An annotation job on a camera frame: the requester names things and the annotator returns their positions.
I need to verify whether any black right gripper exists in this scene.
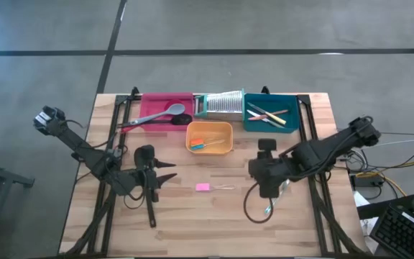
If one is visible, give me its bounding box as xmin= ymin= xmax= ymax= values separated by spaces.
xmin=249 ymin=158 xmax=294 ymax=199

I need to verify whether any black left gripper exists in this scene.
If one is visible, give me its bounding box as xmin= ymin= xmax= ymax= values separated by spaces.
xmin=131 ymin=160 xmax=178 ymax=203

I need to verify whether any orange silicone spatula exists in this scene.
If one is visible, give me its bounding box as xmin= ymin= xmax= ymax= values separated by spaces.
xmin=189 ymin=138 xmax=226 ymax=146

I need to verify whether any cream-handled table knife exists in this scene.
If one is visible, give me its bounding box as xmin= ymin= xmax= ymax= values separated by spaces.
xmin=247 ymin=101 xmax=288 ymax=127

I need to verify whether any black slotted serving spoon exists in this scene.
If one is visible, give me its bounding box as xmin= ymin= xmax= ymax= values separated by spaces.
xmin=119 ymin=113 xmax=193 ymax=130

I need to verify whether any copper-coloured table knife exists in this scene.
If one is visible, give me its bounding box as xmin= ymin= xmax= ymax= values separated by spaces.
xmin=257 ymin=109 xmax=290 ymax=122

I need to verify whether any grey silicone spoon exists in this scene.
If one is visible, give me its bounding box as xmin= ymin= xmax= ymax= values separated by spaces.
xmin=129 ymin=103 xmax=186 ymax=127

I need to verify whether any pink silicone spatula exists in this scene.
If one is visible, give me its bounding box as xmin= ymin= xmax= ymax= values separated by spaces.
xmin=195 ymin=182 xmax=236 ymax=192

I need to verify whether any yellow plastic bin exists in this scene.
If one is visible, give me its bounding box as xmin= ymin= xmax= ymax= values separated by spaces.
xmin=185 ymin=121 xmax=234 ymax=156

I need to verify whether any pink plastic bin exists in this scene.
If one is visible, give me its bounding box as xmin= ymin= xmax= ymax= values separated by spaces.
xmin=139 ymin=92 xmax=196 ymax=132

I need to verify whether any blue plastic bin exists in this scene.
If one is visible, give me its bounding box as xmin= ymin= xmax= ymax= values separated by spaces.
xmin=242 ymin=92 xmax=300 ymax=134

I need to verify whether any teal-framed metal box grater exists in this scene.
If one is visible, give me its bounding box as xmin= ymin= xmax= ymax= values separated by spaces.
xmin=194 ymin=88 xmax=247 ymax=122

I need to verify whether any white paper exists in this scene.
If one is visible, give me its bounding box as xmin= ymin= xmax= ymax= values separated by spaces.
xmin=354 ymin=192 xmax=380 ymax=255

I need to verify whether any black power box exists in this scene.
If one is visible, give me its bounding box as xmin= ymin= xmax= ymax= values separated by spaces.
xmin=350 ymin=173 xmax=386 ymax=188

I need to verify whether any black desk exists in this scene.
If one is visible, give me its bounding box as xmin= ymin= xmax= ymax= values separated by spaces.
xmin=356 ymin=194 xmax=414 ymax=221

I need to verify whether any black metal cart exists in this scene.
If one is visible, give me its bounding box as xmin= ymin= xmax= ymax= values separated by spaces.
xmin=0 ymin=157 xmax=36 ymax=259

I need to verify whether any black keyboard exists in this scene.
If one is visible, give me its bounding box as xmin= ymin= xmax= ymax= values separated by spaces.
xmin=369 ymin=203 xmax=414 ymax=259

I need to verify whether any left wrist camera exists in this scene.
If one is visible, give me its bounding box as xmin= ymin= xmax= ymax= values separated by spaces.
xmin=134 ymin=145 xmax=156 ymax=167

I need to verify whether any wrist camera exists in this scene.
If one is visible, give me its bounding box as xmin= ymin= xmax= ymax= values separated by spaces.
xmin=257 ymin=138 xmax=277 ymax=159
xmin=134 ymin=145 xmax=156 ymax=167

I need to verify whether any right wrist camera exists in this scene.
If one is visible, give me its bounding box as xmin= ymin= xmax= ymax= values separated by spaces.
xmin=257 ymin=138 xmax=277 ymax=159

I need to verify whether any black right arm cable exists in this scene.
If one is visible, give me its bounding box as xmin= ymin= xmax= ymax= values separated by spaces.
xmin=242 ymin=181 xmax=275 ymax=224

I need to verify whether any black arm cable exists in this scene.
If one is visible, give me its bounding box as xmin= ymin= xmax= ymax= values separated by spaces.
xmin=122 ymin=172 xmax=147 ymax=210
xmin=242 ymin=181 xmax=275 ymax=224

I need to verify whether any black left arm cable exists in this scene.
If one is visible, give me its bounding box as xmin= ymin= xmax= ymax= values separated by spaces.
xmin=122 ymin=172 xmax=147 ymax=210

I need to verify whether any yellow cable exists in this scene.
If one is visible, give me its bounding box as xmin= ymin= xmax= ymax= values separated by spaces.
xmin=356 ymin=155 xmax=414 ymax=197

